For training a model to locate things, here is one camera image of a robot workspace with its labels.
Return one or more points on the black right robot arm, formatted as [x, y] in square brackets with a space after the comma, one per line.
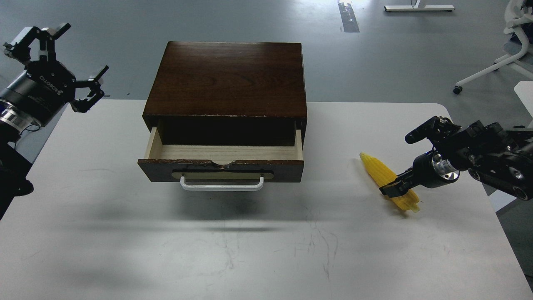
[502, 159]

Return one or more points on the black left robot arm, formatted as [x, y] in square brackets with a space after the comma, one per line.
[31, 44]

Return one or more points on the white office chair base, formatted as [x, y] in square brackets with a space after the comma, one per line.
[517, 49]

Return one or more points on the white table leg base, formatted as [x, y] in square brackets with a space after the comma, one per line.
[418, 6]

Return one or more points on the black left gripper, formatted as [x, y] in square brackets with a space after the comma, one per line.
[39, 89]

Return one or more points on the dark wooden drawer cabinet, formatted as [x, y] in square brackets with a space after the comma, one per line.
[229, 93]

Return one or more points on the wooden drawer with white handle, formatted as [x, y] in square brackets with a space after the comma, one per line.
[217, 167]

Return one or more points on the yellow corn cob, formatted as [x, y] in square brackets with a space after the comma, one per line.
[383, 175]

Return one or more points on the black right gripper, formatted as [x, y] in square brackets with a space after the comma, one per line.
[430, 170]

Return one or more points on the grey floor tape strip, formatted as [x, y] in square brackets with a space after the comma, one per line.
[349, 23]

